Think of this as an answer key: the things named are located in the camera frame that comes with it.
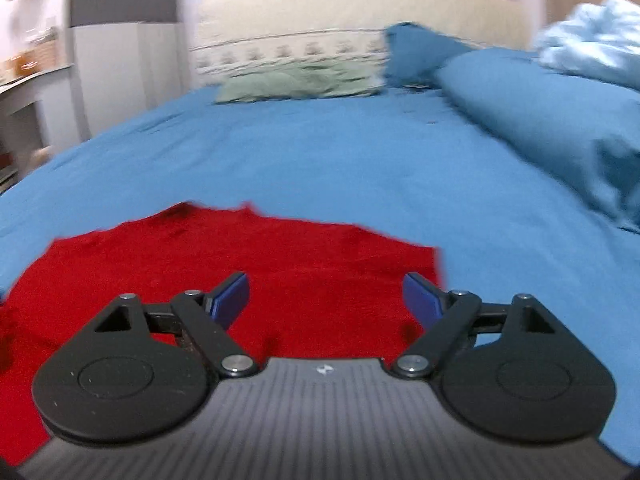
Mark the blue bed sheet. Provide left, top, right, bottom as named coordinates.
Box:
left=0, top=84, right=640, bottom=471

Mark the wicker basket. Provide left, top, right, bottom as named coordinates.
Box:
left=15, top=35, right=58, bottom=75

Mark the green pillow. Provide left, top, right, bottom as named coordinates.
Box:
left=215, top=60, right=385, bottom=105

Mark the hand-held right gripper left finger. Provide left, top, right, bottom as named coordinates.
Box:
left=94, top=272, right=260, bottom=379

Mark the blue pillow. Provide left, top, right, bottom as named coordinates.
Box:
left=383, top=22, right=476, bottom=90

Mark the light blue crumpled blanket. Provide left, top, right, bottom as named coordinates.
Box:
left=534, top=0, right=640, bottom=92

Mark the red garment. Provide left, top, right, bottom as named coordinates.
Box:
left=0, top=202, right=443, bottom=467

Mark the white side desk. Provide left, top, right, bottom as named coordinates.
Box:
left=0, top=62, right=76, bottom=196

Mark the beige patterned headboard cover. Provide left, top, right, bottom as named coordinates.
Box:
left=189, top=0, right=532, bottom=86

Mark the white and grey wardrobe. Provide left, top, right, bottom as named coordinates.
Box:
left=66, top=0, right=193, bottom=142

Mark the blue duvet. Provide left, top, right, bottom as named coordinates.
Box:
left=434, top=48, right=640, bottom=233

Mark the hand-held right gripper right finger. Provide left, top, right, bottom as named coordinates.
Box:
left=390, top=272, right=557, bottom=380

